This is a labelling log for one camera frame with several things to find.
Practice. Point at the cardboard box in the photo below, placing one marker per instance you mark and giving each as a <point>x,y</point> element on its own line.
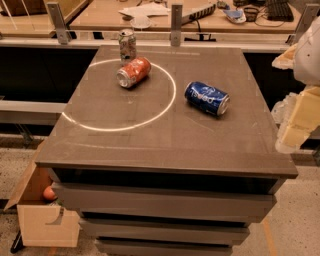
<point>42,223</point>

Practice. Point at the white green soda can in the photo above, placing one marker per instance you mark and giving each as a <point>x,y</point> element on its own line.
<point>127,45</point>

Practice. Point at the grey drawer cabinet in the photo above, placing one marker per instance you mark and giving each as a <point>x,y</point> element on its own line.
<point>149,173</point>

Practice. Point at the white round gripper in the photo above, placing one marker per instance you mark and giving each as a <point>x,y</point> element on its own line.
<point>308,58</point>

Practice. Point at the metal bracket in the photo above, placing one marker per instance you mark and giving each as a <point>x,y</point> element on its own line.
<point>176,23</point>
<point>57,19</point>
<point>309,14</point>

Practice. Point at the orange ball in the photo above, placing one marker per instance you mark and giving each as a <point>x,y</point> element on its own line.
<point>49,194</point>

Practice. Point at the grey power strip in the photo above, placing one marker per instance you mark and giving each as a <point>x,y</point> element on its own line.
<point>198,13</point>

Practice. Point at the middle metal bracket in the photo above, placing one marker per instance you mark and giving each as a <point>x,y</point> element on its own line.
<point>176,23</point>

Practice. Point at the orange soda can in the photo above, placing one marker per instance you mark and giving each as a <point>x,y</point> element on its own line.
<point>133,72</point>

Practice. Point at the left metal bracket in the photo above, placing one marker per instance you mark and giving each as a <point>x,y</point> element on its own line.
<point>57,19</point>

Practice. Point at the white paper stack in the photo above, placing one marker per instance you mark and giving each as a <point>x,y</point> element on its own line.
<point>150,9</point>

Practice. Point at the blue pepsi can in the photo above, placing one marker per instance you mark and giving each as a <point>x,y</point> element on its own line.
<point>207,98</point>

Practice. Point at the blue white device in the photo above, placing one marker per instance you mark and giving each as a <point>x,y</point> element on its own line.
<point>235,16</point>

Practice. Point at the black keyboard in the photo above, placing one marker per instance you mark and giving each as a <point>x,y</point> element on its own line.
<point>278,10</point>

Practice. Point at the right metal bracket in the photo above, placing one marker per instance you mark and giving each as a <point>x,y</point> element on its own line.
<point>309,14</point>

